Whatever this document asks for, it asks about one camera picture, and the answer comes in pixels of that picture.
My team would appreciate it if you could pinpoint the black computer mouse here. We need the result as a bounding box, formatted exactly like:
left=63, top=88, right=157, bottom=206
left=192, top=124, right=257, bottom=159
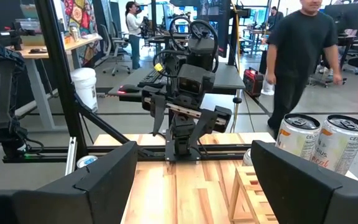
left=117, top=83, right=142, bottom=95

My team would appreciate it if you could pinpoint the silver aluminium bar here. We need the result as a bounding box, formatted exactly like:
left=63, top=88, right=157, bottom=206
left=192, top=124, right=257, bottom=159
left=64, top=136, right=78, bottom=177

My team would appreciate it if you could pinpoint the white plastic bucket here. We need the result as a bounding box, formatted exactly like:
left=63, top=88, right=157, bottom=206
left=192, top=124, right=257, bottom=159
left=70, top=67, right=99, bottom=113

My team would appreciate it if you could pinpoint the grey office chair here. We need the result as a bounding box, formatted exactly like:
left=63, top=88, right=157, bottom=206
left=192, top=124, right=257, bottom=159
left=99, top=23, right=133, bottom=77

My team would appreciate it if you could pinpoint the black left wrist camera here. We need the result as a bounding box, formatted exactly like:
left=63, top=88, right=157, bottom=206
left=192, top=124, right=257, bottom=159
left=176, top=63, right=216, bottom=96

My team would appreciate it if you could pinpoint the black yellow stand pole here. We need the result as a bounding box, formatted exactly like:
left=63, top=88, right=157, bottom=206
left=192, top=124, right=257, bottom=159
left=230, top=0, right=246, bottom=134

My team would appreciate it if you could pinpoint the colourful patterned cloth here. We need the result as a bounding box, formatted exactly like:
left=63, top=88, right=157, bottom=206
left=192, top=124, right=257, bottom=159
left=60, top=0, right=103, bottom=68

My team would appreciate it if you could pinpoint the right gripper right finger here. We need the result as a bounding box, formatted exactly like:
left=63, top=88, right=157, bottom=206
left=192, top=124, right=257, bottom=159
left=250, top=139, right=358, bottom=224

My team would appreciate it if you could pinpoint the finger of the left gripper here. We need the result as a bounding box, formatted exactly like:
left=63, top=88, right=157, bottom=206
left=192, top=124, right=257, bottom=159
left=150, top=94, right=167, bottom=136
left=188, top=108, right=219, bottom=147

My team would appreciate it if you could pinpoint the computer monitor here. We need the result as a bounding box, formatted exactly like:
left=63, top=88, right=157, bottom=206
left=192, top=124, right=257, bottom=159
left=196, top=0, right=233, bottom=58

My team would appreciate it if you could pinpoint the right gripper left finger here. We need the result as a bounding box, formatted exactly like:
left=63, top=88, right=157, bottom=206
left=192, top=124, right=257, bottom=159
left=0, top=141, right=139, bottom=224

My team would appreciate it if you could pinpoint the black aluminium table frame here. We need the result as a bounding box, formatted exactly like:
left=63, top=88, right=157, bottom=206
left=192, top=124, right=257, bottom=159
left=1, top=0, right=276, bottom=164

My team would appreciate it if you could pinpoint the black frame post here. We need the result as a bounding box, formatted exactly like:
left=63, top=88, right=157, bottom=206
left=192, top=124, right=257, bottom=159
left=6, top=32, right=104, bottom=131

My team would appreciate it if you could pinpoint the white floor container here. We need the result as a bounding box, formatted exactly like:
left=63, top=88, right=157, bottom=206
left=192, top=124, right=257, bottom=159
left=260, top=79, right=275, bottom=96

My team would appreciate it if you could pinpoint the wooden slatted shelf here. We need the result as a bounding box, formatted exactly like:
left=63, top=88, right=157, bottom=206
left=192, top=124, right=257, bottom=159
left=227, top=165, right=281, bottom=224

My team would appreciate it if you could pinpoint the person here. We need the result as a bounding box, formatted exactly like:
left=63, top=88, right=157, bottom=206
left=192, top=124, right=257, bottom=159
left=266, top=5, right=285, bottom=32
left=264, top=0, right=344, bottom=139
left=124, top=1, right=145, bottom=71

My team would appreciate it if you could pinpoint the black keyboard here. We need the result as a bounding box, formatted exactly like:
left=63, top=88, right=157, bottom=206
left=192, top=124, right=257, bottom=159
left=137, top=68, right=171, bottom=90

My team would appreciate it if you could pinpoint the tall Celsius can black lid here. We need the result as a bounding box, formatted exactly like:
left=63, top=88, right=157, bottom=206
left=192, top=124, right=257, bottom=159
left=311, top=114, right=358, bottom=175
left=274, top=113, right=321, bottom=161

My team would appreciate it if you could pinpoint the blue silver energy drink can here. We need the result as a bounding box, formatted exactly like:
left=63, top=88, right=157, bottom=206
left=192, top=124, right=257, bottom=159
left=75, top=154, right=99, bottom=169

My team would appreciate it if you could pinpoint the red black power box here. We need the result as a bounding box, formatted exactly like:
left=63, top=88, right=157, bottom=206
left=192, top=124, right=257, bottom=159
left=242, top=67, right=265, bottom=98

